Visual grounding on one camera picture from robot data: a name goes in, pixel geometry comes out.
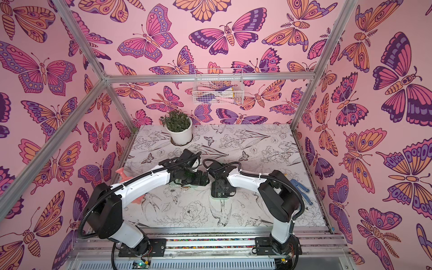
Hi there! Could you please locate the pink plastic toy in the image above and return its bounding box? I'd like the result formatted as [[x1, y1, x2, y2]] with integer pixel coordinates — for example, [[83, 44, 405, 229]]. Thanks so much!
[[115, 168, 142, 204]]

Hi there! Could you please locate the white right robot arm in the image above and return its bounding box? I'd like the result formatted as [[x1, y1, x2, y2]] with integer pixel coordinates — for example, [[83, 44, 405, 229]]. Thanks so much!
[[202, 159, 306, 255]]

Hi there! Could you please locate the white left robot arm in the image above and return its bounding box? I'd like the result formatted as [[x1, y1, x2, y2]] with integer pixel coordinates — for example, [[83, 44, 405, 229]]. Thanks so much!
[[77, 149, 209, 256]]

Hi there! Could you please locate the blue knit glove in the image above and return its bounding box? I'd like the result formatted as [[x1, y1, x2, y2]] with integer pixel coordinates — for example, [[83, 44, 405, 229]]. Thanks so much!
[[290, 179, 313, 205]]

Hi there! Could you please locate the potted green plant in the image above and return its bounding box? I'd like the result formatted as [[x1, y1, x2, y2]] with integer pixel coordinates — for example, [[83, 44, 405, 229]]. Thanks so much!
[[159, 110, 193, 146]]

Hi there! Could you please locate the white wire wall basket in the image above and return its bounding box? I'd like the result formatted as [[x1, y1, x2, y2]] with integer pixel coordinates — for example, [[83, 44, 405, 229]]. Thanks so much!
[[191, 67, 245, 105]]

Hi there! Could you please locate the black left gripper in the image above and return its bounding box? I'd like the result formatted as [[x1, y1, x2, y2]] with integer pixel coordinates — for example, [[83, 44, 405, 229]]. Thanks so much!
[[182, 169, 212, 186]]

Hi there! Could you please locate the green case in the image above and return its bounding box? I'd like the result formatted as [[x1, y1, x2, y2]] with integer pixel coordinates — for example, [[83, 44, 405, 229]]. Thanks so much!
[[209, 197, 230, 202]]

